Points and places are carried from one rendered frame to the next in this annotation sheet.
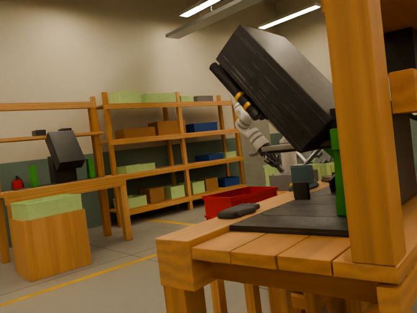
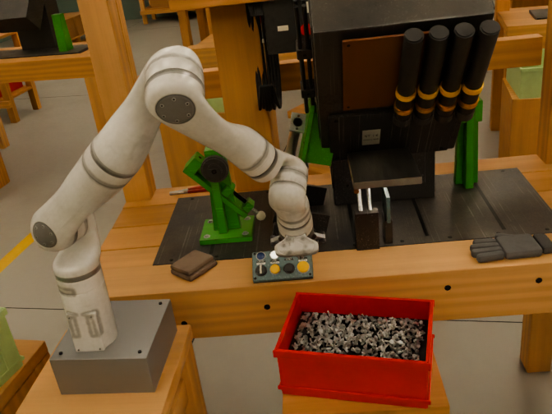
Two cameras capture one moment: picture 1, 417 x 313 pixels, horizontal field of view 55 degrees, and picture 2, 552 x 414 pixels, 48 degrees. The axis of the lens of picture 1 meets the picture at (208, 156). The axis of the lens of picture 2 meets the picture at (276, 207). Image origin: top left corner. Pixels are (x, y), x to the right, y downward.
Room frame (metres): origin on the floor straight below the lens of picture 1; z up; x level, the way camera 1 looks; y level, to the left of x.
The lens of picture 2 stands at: (2.67, 0.66, 1.74)
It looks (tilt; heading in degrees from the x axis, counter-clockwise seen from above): 26 degrees down; 236
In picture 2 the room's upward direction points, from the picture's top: 7 degrees counter-clockwise
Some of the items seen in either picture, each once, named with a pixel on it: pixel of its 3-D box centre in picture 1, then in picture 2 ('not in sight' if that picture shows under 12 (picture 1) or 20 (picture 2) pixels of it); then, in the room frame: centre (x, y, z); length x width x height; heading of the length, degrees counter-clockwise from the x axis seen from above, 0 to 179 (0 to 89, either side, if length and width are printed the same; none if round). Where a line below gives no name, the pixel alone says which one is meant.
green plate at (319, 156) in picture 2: not in sight; (317, 135); (1.68, -0.55, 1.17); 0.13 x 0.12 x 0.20; 141
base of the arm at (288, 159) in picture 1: (288, 158); (87, 305); (2.40, -0.48, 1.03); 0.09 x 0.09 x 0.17; 50
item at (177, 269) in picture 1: (290, 212); (359, 287); (1.76, -0.33, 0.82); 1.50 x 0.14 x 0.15; 141
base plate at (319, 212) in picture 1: (352, 197); (349, 214); (1.59, -0.55, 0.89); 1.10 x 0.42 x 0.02; 141
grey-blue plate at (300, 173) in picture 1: (303, 182); (386, 213); (1.62, -0.37, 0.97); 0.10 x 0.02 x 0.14; 51
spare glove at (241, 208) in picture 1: (241, 210); (508, 245); (1.47, -0.10, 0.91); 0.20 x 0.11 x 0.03; 144
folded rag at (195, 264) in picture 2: (331, 178); (193, 264); (2.07, -0.63, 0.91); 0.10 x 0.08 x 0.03; 12
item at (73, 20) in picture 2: not in sight; (54, 33); (-0.56, -9.75, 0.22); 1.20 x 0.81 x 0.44; 44
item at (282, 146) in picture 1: (314, 145); (377, 154); (1.59, -0.42, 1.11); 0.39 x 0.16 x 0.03; 51
